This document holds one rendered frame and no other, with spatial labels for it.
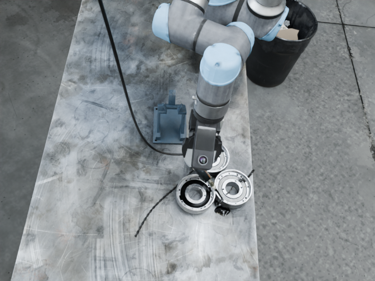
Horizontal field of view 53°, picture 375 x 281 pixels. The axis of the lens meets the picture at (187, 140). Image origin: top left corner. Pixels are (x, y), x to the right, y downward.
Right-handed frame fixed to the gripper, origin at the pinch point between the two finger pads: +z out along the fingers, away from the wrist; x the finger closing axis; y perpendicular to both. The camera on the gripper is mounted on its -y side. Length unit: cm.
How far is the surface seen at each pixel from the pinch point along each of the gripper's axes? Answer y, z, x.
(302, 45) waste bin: 108, 37, -59
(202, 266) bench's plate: -21.5, 12.7, -3.4
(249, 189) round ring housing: -1.3, 6.9, -15.5
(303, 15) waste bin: 131, 34, -63
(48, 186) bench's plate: -3.5, 10.7, 38.8
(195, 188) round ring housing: -1.7, 8.1, -0.5
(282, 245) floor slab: 18, 88, -53
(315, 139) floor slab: 80, 79, -78
